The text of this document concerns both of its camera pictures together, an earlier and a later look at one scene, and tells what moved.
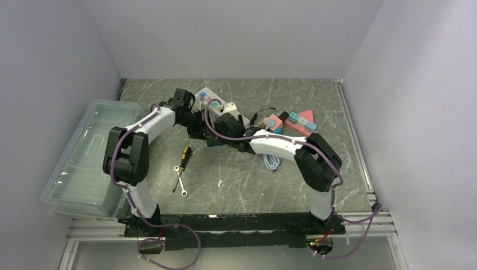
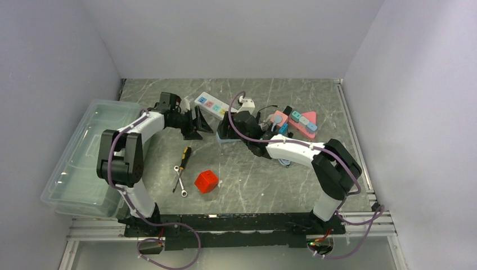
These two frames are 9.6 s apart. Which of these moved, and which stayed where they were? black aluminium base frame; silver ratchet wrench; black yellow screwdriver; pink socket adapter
Moved: pink socket adapter
Stayed: black yellow screwdriver; silver ratchet wrench; black aluminium base frame
